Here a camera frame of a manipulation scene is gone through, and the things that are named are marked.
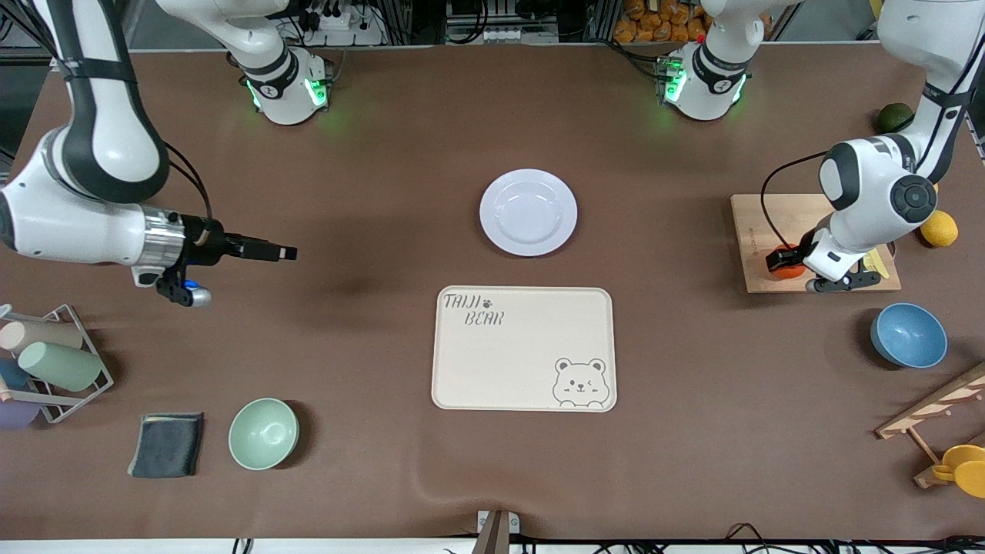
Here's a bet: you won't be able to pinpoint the orange fruit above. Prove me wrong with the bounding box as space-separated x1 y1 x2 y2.
767 245 807 280

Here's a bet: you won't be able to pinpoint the white round plate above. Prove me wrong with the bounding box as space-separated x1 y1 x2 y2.
479 169 579 258

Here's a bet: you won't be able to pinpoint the wooden cutting board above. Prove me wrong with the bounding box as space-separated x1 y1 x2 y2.
730 193 903 295

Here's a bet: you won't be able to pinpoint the brown table mat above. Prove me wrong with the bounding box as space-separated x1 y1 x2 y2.
0 42 985 542

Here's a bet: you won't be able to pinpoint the blue bowl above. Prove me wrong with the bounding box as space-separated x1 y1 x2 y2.
870 302 950 370

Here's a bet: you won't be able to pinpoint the yellow lemon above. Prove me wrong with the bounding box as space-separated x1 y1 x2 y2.
920 210 960 249

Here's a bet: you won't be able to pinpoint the dark green lime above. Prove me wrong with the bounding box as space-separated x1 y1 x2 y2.
877 102 916 134

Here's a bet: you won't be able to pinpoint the mint green bowl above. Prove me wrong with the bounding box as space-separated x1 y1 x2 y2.
228 397 300 472

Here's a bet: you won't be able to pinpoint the beige cup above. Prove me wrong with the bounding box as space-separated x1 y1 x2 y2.
0 319 85 355

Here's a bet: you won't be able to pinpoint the sage green cup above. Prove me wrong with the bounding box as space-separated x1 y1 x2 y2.
17 341 105 393

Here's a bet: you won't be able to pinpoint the wooden peg rack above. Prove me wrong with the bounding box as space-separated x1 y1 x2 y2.
875 362 985 490

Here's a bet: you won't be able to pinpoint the folded grey cloth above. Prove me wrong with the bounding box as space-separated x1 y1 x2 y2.
127 412 206 480

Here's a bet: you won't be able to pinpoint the white power strip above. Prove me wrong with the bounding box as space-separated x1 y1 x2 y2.
306 6 387 48

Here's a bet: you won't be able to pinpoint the cream tray with bear print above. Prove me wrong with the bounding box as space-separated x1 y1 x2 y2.
431 286 618 414

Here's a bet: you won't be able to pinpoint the purple cup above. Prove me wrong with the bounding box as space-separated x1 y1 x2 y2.
0 399 42 430

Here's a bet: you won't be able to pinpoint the yellow mug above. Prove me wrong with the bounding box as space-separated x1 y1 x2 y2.
930 443 985 499

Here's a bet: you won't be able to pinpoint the pile of orange fruits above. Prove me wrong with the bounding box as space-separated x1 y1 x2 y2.
613 0 710 45

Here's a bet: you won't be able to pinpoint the long white socket strip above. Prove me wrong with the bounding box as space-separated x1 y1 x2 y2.
447 26 519 45

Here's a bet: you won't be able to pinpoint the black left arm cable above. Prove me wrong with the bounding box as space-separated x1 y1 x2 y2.
760 150 831 255

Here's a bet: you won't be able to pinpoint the white wire cup rack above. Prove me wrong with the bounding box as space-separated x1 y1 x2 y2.
0 303 115 426

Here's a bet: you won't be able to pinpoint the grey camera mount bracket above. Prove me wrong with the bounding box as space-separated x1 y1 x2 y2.
470 509 521 554

